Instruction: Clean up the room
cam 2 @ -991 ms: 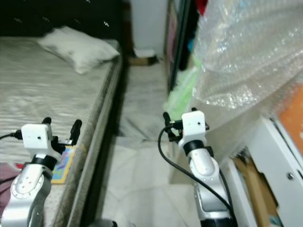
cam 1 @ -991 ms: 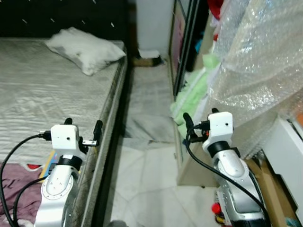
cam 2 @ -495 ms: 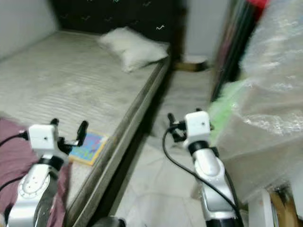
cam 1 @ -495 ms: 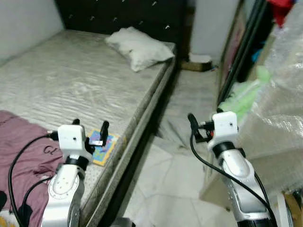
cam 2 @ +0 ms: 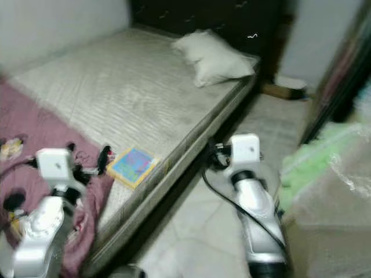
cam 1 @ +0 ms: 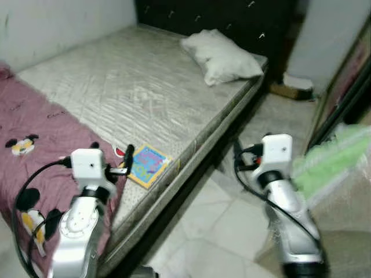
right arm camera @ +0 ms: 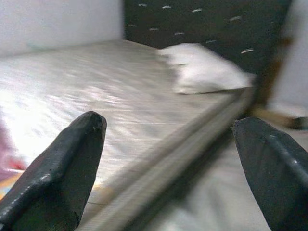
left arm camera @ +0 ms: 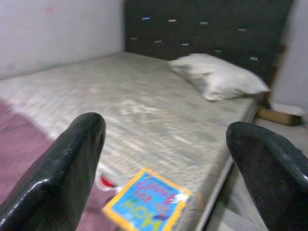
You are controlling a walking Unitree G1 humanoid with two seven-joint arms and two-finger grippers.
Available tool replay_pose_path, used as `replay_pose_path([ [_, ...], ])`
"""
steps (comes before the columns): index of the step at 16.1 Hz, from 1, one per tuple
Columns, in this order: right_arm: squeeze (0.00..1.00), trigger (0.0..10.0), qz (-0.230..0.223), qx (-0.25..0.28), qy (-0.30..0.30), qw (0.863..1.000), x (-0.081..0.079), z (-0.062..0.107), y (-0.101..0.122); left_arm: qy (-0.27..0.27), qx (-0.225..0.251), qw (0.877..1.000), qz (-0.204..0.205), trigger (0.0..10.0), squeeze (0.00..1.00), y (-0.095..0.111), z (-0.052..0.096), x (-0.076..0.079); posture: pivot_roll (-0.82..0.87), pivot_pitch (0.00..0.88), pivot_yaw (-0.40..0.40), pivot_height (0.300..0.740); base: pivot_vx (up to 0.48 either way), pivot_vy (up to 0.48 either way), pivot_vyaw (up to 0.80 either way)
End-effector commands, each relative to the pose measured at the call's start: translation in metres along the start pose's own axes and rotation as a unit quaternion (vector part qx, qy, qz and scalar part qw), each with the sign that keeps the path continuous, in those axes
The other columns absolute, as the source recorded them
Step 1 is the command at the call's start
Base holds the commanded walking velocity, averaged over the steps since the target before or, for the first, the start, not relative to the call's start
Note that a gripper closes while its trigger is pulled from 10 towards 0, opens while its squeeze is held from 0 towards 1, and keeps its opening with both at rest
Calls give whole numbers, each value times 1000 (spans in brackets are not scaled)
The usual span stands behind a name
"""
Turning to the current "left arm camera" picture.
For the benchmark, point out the dark tufted headboard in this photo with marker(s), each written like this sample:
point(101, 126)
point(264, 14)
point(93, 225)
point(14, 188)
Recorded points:
point(192, 24)

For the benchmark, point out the blue yellow-edged children's book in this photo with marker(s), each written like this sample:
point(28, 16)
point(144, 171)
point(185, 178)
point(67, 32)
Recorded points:
point(144, 202)

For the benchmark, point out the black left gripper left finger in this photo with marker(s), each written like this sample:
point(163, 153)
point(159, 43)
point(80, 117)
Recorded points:
point(53, 183)

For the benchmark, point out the purple cartoon print blanket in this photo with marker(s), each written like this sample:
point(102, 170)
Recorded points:
point(19, 144)

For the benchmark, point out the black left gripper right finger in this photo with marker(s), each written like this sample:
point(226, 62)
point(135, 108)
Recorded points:
point(276, 183)

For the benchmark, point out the grey patterned mattress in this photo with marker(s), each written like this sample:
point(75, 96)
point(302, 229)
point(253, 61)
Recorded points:
point(144, 96)

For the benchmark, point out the brown wooden plank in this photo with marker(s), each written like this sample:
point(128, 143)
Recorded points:
point(276, 116)

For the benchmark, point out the white pillow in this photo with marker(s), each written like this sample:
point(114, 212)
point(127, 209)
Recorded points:
point(216, 77)

